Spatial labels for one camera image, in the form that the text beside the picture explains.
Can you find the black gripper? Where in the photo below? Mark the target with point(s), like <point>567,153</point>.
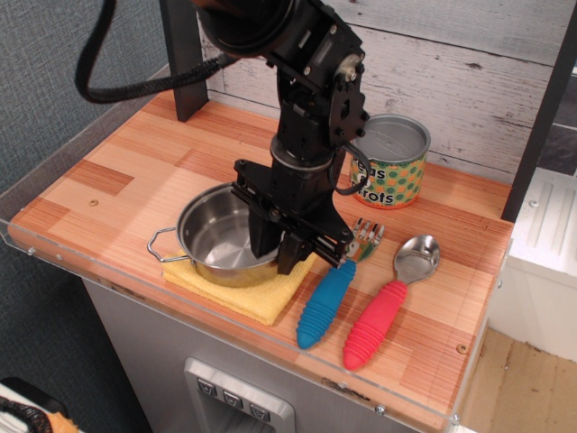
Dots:
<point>291,207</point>

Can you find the stainless steel pot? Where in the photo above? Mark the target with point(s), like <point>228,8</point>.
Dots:
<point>213,232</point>

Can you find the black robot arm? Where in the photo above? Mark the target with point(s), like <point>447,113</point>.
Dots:
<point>318,59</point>

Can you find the yellow folded cloth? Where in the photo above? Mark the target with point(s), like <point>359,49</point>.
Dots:
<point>262,302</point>

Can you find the peas and carrots can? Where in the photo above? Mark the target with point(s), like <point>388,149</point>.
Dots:
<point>396,147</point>

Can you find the silver dispenser panel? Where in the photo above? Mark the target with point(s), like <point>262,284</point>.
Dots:
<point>224,403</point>

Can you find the clear acrylic table guard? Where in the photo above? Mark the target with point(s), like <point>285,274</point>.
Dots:
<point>421,374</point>

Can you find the white cabinet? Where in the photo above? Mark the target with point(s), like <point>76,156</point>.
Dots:
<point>534,300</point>

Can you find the orange and black object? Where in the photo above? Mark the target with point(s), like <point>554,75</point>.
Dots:
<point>26,408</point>

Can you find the blue handled fork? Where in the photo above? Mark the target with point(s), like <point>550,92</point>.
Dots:
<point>321,309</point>

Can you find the red handled spoon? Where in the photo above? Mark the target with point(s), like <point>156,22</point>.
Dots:
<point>416,260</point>

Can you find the black left vertical post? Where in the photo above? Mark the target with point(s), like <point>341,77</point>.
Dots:
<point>183,43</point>

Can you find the black vertical post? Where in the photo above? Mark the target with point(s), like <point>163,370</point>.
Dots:
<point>544,120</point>
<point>183,43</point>

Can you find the black right vertical post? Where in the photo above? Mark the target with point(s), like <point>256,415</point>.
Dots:
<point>544,120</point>

